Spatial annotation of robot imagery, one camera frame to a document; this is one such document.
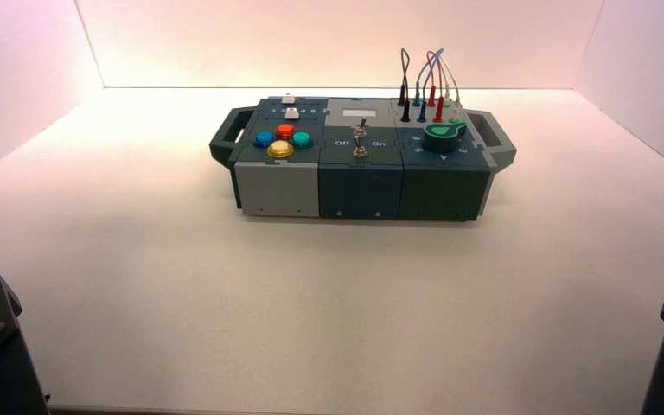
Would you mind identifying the dark modular control box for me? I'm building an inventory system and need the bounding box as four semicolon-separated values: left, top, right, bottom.
208;94;518;222

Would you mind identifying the yellow push button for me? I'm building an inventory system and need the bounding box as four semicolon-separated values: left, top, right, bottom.
265;139;296;160

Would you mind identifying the black green rotary knob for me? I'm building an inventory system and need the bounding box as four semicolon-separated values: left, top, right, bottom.
422;120;469;154

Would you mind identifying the black jumper cable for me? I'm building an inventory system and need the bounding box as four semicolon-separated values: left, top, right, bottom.
397;48;412;123

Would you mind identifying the blue jumper cable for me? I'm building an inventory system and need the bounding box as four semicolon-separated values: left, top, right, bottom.
412;48;445;124

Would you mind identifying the red jumper cable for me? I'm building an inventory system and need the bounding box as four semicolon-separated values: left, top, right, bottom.
425;50;446;124

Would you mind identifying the white jumper cable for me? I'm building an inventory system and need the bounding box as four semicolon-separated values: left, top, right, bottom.
439;55;466;125

